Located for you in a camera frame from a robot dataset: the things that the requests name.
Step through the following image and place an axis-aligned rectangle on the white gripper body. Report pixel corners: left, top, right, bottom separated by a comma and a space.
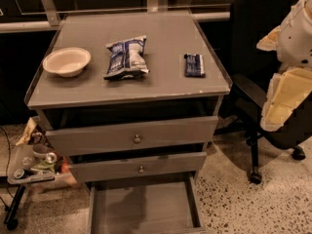
277, 0, 312, 68

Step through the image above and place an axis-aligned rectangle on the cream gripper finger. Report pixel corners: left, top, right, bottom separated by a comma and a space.
256, 26, 280, 52
260, 67, 312, 132

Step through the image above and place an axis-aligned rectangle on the blue rxbar blueberry bar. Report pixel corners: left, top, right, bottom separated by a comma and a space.
184, 54, 206, 78

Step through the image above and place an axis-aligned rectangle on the grey top drawer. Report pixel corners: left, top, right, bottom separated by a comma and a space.
46, 116, 218, 156

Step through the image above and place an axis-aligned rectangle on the grey three-drawer cabinet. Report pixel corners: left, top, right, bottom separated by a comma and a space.
23, 10, 234, 234

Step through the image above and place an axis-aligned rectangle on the grey open bottom drawer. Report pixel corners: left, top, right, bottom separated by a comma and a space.
87, 173, 207, 234

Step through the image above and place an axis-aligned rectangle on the grey middle drawer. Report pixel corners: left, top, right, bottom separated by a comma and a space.
69, 152, 207, 182

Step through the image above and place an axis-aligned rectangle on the black office chair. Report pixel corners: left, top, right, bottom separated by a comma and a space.
221, 0, 312, 184

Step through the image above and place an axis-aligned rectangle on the blue white chip bag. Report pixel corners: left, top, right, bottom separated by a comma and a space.
103, 35, 149, 80

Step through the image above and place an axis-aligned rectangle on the white paper bowl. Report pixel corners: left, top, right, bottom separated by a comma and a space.
43, 47, 91, 78

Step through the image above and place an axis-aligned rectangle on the clear plastic bin of items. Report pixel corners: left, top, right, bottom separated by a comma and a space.
8, 116, 79, 190

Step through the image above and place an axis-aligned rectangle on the black folding stand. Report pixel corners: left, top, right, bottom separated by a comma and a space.
4, 185, 25, 231

